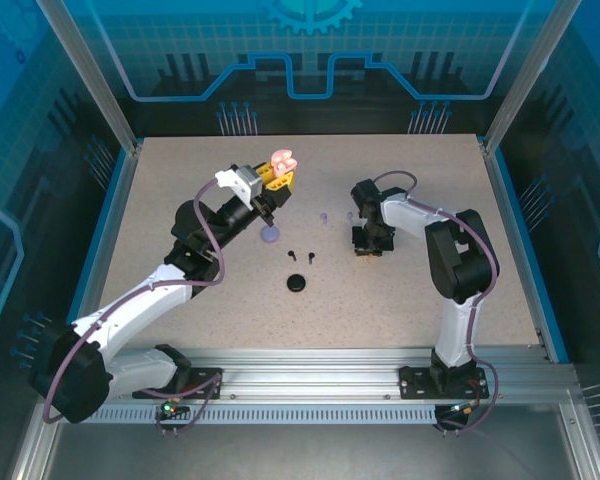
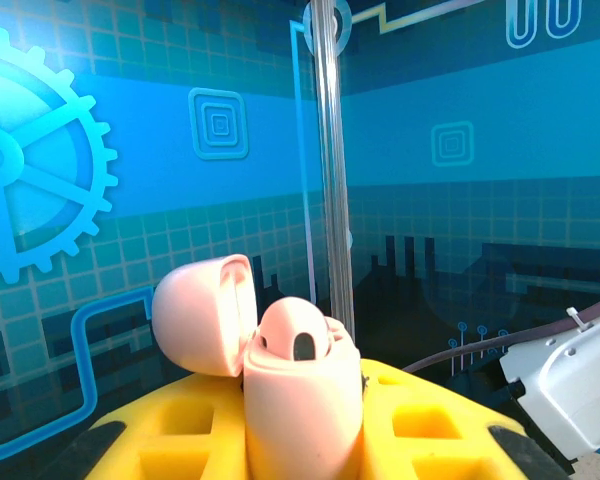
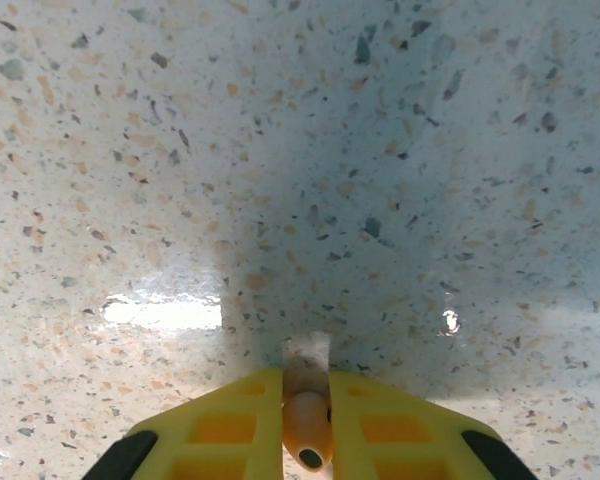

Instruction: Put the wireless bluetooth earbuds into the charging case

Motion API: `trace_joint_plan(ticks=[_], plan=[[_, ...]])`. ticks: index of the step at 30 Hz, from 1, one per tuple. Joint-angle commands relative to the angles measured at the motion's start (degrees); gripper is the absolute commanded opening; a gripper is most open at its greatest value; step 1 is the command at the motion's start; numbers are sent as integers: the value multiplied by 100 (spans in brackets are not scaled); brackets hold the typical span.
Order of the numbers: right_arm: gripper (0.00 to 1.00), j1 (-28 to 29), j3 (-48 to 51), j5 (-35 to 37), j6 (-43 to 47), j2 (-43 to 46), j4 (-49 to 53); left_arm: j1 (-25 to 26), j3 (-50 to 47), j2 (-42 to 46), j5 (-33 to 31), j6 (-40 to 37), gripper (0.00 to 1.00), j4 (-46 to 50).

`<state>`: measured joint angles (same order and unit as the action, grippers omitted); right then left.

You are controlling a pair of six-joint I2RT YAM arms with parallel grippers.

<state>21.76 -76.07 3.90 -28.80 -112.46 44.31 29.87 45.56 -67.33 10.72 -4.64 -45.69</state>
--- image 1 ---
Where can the pink earbud charging case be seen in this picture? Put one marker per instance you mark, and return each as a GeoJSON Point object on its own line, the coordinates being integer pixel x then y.
{"type": "Point", "coordinates": [284, 160]}

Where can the black earbud charging case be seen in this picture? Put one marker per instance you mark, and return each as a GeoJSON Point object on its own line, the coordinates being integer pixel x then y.
{"type": "Point", "coordinates": [297, 282]}

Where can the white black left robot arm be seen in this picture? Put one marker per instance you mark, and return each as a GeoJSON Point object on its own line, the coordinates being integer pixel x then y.
{"type": "Point", "coordinates": [145, 307]}

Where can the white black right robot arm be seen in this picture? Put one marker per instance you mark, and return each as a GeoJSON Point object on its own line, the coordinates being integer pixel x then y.
{"type": "Point", "coordinates": [455, 330]}

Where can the purple earbud charging case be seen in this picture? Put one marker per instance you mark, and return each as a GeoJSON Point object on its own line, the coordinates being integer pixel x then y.
{"type": "Point", "coordinates": [270, 235]}

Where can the small LED connector board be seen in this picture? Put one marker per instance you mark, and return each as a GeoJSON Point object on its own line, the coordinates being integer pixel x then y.
{"type": "Point", "coordinates": [170, 407]}
{"type": "Point", "coordinates": [461, 409]}

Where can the grey metal base tray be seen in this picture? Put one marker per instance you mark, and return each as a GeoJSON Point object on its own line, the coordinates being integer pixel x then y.
{"type": "Point", "coordinates": [305, 455]}

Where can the aluminium table side rail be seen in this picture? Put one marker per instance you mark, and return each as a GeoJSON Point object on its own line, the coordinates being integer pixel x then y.
{"type": "Point", "coordinates": [513, 220]}
{"type": "Point", "coordinates": [111, 210]}

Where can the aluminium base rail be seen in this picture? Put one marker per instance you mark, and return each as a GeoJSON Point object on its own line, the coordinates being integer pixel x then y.
{"type": "Point", "coordinates": [310, 370]}

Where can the aluminium corner frame post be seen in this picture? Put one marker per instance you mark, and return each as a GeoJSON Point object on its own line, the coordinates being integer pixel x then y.
{"type": "Point", "coordinates": [91, 75]}
{"type": "Point", "coordinates": [530, 75]}

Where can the aluminium lower frame bar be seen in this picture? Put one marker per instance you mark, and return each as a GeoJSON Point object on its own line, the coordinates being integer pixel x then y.
{"type": "Point", "coordinates": [32, 440]}
{"type": "Point", "coordinates": [585, 440]}

